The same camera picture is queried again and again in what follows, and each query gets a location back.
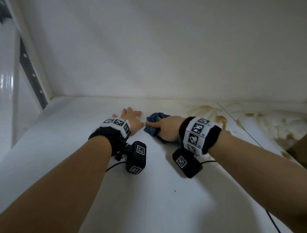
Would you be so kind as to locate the person's right hand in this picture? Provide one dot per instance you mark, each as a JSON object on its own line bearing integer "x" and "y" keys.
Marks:
{"x": 169, "y": 128}

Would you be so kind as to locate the person's left hand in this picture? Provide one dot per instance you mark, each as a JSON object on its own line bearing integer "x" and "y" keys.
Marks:
{"x": 130, "y": 121}

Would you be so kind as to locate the person's left thumb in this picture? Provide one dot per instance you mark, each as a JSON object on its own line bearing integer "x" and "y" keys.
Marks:
{"x": 140, "y": 125}

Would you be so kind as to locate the person's left middle finger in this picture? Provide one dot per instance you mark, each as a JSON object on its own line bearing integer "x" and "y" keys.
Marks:
{"x": 129, "y": 112}

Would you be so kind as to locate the person's right thumb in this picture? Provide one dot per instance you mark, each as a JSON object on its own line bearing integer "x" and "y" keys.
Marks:
{"x": 153, "y": 123}

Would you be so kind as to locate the blue cleaning cloth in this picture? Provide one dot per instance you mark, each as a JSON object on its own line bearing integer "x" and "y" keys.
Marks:
{"x": 150, "y": 130}

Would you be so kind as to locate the person's right forearm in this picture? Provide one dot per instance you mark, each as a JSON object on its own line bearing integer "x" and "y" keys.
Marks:
{"x": 259, "y": 177}

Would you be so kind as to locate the person's left forearm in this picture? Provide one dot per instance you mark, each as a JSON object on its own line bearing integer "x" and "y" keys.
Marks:
{"x": 60, "y": 187}

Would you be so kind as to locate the black wristband with marker tags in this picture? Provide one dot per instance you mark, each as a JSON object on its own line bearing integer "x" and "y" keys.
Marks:
{"x": 109, "y": 133}
{"x": 197, "y": 134}

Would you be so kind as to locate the black wrist camera with markers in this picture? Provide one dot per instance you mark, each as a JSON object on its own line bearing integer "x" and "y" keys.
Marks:
{"x": 135, "y": 158}
{"x": 187, "y": 163}

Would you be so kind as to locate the black perforated metal rail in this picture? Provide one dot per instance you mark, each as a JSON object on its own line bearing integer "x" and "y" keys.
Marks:
{"x": 32, "y": 74}

